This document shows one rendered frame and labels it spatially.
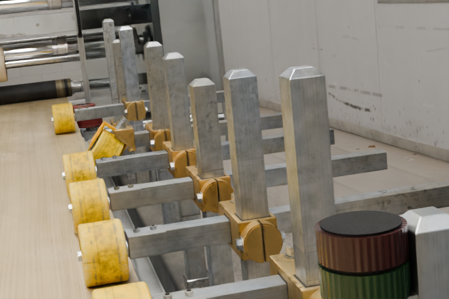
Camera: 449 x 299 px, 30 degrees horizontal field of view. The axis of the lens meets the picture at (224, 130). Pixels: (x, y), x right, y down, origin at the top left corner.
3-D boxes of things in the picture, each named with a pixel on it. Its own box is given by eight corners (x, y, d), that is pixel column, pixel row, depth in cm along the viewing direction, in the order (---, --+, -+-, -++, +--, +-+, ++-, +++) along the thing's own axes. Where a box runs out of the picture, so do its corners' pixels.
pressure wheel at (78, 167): (97, 185, 151) (97, 198, 158) (91, 144, 153) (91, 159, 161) (64, 190, 149) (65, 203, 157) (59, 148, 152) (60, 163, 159)
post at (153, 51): (182, 256, 186) (159, 40, 178) (186, 261, 183) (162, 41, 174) (167, 258, 185) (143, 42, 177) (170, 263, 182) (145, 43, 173)
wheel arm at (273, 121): (291, 123, 191) (290, 111, 190) (295, 125, 188) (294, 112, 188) (133, 145, 183) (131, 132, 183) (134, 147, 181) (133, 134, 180)
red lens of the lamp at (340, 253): (386, 236, 59) (384, 206, 59) (425, 262, 53) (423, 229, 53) (305, 250, 58) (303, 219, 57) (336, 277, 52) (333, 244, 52)
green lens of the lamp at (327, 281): (388, 269, 59) (386, 240, 59) (427, 299, 54) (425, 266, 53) (308, 284, 58) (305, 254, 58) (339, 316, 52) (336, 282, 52)
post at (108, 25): (129, 161, 282) (112, 18, 273) (130, 163, 278) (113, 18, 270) (119, 162, 281) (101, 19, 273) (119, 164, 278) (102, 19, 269)
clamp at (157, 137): (171, 141, 189) (169, 119, 188) (182, 152, 176) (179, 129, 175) (144, 145, 188) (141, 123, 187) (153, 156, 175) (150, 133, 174)
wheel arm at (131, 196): (379, 166, 143) (378, 145, 143) (388, 170, 140) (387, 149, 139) (86, 210, 133) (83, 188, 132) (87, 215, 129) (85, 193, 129)
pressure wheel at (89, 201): (101, 167, 132) (109, 203, 126) (104, 203, 137) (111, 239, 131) (63, 173, 131) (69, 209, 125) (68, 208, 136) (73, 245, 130)
